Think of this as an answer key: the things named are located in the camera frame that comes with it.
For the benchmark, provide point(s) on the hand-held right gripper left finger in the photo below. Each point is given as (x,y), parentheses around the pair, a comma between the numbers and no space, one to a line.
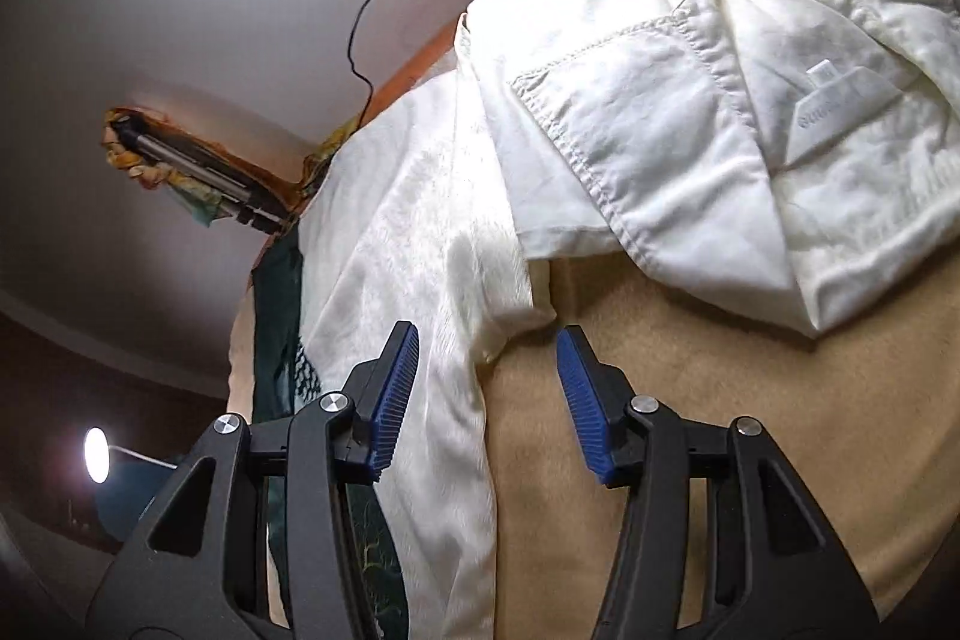
(394,400)

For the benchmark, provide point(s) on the folded silver tripod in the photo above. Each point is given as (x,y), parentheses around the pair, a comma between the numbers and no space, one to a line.
(199,168)

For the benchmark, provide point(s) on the colourful patterned scarf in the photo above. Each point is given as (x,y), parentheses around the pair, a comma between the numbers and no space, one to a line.
(124,156)

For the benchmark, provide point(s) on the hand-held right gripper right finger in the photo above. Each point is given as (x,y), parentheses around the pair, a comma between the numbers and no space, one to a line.
(581,407)

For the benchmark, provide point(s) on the white pocket shirt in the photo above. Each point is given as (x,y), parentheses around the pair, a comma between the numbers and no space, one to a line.
(675,123)

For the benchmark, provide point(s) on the teal and white patterned cloth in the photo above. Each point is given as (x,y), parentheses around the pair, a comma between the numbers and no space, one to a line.
(390,250)

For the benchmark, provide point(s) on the beige blanket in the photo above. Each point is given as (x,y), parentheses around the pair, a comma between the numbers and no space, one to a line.
(675,355)

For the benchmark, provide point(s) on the teal rounded object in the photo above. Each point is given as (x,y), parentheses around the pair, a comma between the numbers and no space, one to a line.
(135,497)

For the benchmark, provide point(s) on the small bright lamp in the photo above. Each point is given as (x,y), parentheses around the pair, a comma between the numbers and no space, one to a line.
(96,454)

